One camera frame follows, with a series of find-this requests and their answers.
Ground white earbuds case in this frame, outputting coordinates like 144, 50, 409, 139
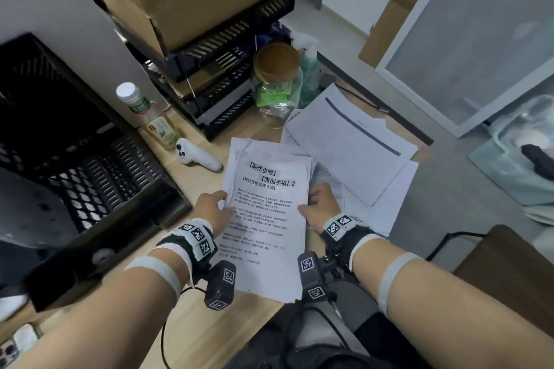
0, 293, 30, 322

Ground dark brown wooden stool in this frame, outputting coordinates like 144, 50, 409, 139
452, 224, 554, 326

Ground teal spray bottle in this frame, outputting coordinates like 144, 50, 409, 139
292, 31, 324, 108

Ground person's right forearm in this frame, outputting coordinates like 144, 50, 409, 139
353, 239, 554, 369

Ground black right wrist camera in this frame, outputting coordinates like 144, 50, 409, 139
297, 251, 338, 303

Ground printed instruction sheets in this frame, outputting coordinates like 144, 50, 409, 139
215, 137, 317, 304

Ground person's left forearm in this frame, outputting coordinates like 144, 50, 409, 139
13, 247, 191, 369

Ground black tiered tray shelf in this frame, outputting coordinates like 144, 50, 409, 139
84, 0, 297, 142

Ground light teal storage bag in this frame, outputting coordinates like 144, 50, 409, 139
467, 94, 554, 227

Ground black floor cable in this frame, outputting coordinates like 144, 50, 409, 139
426, 231, 490, 261

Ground glass jar with cork lid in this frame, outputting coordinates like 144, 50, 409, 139
252, 42, 305, 130

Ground person's right hand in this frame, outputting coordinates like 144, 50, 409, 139
297, 182, 343, 234

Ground flat brown box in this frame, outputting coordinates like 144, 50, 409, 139
166, 63, 243, 99

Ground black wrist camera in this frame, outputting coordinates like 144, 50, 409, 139
297, 251, 338, 303
204, 260, 237, 311

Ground left marker wrist strap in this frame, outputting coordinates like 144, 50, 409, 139
155, 218, 217, 287

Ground white framed frosted door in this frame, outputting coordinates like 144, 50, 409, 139
375, 0, 554, 139

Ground wooden table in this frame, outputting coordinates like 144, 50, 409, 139
0, 51, 433, 369

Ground white capped drink bottle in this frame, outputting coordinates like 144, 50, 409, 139
115, 82, 178, 151

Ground left camera black cable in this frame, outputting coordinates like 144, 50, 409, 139
160, 284, 205, 369

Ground flat cardboard sheet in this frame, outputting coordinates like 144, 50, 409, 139
358, 0, 451, 69

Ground marble case smartphone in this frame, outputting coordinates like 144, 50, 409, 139
0, 323, 40, 369

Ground thin black adapter cable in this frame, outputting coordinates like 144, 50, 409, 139
335, 83, 392, 116

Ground black bag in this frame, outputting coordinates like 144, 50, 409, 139
224, 282, 433, 369

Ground person's left hand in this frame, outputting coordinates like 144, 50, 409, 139
190, 190, 238, 238

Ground black mesh file organizer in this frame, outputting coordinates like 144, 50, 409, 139
0, 32, 193, 313

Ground white game controller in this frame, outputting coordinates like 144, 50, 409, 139
175, 138, 224, 174

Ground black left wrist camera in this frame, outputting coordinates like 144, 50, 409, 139
204, 260, 237, 311

